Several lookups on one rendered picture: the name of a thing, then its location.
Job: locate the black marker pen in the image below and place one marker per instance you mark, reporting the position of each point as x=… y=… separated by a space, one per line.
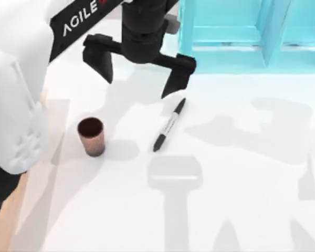
x=169 y=126

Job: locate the brown cup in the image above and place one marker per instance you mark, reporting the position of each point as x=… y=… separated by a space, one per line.
x=92 y=139

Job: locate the light blue rack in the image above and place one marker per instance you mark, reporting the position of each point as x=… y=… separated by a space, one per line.
x=225 y=52

